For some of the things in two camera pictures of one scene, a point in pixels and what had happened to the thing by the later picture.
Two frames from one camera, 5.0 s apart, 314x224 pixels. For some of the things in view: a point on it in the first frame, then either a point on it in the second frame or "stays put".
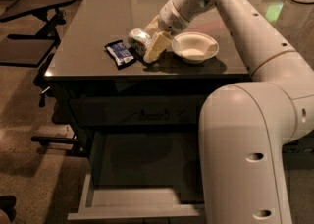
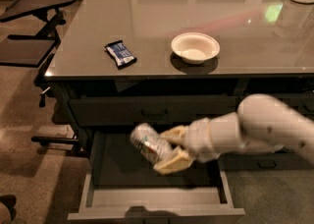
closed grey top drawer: x=135 y=110 stays put
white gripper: x=172 y=17 → x=197 y=140
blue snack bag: x=121 y=54 stays put
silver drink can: x=138 y=40 → x=149 y=143
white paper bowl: x=194 y=47 stays put
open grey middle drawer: x=141 y=175 stays put
